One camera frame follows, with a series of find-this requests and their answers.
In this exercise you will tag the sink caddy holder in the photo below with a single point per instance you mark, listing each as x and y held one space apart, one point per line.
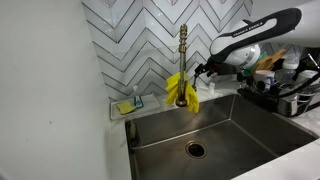
134 133

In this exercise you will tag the clear baby bottle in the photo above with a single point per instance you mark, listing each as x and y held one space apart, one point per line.
288 71

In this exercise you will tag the yellow cloth on faucet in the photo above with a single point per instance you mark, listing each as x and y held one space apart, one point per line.
171 87

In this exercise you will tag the yellow sponge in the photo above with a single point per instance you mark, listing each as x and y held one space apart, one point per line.
125 107

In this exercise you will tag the stainless steel utensil cup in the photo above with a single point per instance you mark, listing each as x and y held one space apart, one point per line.
286 105

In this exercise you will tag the white bowl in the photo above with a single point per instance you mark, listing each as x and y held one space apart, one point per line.
308 76

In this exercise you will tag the stainless steel sink basin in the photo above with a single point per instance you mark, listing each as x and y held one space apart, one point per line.
240 146

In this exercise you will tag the small white bottle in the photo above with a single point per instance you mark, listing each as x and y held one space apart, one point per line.
211 88

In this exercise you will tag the green cutting board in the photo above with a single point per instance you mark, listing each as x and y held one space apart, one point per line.
247 71

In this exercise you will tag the white upper cabinet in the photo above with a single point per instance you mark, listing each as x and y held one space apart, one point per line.
266 8

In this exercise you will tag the white sponge tray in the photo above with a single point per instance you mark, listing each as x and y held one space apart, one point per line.
150 104

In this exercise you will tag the round sink drain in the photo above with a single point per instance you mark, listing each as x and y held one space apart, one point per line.
196 150

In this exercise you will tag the round wooden cutting board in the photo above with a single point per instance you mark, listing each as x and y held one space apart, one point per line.
263 64

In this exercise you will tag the yellow rubber glove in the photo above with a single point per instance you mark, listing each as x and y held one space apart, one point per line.
192 98

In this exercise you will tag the white black Franka robot arm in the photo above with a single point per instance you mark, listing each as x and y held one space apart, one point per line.
266 33

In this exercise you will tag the brass pull-down kitchen faucet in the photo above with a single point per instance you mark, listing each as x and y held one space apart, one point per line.
182 60

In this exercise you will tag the clear soap dispenser bottle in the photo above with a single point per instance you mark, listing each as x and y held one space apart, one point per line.
135 93

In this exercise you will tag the blue dish scrubber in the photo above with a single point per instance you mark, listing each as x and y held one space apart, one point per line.
139 102

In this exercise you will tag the white mug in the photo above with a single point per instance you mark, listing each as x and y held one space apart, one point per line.
264 76

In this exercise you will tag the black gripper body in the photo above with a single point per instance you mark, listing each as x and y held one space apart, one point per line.
225 68

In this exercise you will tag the black steel dish rack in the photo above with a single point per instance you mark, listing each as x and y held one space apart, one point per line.
258 99

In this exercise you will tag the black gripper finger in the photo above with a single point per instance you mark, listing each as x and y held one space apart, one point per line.
207 72
199 68

